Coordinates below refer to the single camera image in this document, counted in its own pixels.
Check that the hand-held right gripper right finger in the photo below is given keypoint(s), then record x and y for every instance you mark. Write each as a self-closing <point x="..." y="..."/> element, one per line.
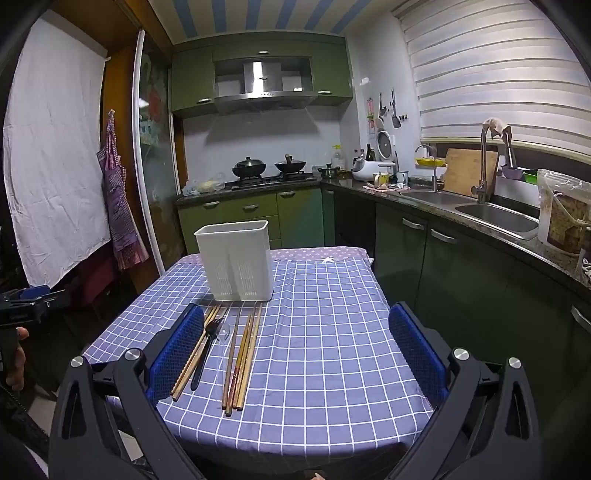
<point x="418" y="350"/>

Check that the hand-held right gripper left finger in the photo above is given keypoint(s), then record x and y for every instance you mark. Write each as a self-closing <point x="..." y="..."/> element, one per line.
<point x="178" y="350"/>

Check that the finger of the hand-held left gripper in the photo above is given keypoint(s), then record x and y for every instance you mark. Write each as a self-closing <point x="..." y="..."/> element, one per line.
<point x="36" y="291"/>
<point x="46" y="301"/>

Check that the wooden chopsticks pair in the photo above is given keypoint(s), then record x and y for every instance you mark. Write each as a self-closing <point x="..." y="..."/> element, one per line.
<point x="194" y="353"/>

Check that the wooden chopstick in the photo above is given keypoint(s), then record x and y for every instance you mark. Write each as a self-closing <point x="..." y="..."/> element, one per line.
<point x="240" y="364"/>
<point x="247" y="360"/>
<point x="199" y="357"/>
<point x="231" y="364"/>
<point x="252" y="357"/>

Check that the clear plastic spoon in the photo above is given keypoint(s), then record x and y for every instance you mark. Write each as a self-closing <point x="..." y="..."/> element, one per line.
<point x="222" y="334"/>

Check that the white plastic utensil holder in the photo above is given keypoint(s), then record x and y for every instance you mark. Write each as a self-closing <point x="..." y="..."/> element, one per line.
<point x="235" y="261"/>

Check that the person's left hand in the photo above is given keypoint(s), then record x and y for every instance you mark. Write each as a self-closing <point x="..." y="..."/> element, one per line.
<point x="16" y="357"/>

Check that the dark red bag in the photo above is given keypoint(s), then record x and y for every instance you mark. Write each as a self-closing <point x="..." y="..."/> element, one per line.
<point x="94" y="281"/>

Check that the dark base cabinet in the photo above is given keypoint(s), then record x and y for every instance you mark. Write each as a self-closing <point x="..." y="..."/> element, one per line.
<point x="461" y="277"/>

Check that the plaid apron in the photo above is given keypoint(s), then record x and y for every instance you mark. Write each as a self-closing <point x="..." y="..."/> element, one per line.
<point x="117" y="198"/>

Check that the dark stone countertop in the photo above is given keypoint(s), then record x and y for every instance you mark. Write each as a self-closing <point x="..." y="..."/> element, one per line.
<point x="517" y="251"/>

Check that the green base cabinet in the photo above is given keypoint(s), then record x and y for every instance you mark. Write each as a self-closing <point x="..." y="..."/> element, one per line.
<point x="249" y="217"/>

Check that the steel double sink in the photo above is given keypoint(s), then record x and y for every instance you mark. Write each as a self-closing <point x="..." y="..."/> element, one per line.
<point x="494" y="217"/>

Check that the white hanging sheet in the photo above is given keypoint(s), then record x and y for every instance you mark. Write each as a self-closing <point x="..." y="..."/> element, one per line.
<point x="55" y="138"/>

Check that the plastic bag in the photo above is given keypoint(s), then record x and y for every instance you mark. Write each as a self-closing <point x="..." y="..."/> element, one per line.
<point x="205" y="185"/>

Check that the steel mug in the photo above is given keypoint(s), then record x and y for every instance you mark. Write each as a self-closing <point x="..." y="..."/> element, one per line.
<point x="403" y="177"/>

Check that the frosted glass sliding door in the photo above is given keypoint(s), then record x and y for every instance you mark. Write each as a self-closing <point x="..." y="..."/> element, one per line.
<point x="157" y="161"/>

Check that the small kitchen faucet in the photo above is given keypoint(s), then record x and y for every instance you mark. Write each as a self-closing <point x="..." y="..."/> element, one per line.
<point x="434" y="170"/>

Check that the wooden cutting board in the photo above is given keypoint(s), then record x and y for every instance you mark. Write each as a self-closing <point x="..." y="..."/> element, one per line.
<point x="466" y="173"/>

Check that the yellow dish rack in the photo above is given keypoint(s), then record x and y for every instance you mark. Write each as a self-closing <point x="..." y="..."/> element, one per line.
<point x="429" y="162"/>

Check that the white rice cooker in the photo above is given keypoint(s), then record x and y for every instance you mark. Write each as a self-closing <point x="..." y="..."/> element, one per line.
<point x="374" y="161"/>

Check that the gas stove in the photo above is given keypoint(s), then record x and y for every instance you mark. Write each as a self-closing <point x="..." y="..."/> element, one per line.
<point x="272" y="180"/>

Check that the tall steel faucet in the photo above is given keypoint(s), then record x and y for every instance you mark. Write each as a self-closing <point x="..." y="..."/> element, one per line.
<point x="482" y="166"/>

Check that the black wok with lid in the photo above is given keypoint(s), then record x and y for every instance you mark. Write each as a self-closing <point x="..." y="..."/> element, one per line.
<point x="248" y="167"/>

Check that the small steel pot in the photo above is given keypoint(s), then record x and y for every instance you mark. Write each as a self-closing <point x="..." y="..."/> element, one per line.
<point x="330" y="171"/>

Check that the purple bowl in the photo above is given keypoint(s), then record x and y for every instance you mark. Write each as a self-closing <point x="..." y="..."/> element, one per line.
<point x="511" y="173"/>

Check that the clear food pouch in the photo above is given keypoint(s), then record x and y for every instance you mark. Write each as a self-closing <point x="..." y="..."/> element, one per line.
<point x="565" y="212"/>

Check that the green container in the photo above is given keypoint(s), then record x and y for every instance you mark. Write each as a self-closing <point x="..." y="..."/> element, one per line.
<point x="532" y="176"/>

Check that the cooking oil bottle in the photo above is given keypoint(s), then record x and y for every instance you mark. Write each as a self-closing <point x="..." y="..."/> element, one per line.
<point x="338" y="157"/>

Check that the hanging black spatula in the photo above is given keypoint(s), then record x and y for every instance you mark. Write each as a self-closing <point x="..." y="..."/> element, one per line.
<point x="395" y="115"/>

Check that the rag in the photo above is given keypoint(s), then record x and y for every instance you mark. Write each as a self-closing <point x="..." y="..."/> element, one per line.
<point x="496" y="127"/>

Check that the hanging ladle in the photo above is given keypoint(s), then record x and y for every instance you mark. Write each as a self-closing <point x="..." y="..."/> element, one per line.
<point x="383" y="108"/>

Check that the steel range hood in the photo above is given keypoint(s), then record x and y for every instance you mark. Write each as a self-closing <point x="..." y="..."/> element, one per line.
<point x="265" y="85"/>

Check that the white window blind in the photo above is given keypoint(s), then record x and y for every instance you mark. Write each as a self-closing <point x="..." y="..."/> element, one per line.
<point x="485" y="78"/>

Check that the green wall cabinet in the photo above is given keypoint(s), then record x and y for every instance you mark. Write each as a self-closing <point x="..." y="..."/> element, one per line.
<point x="191" y="78"/>

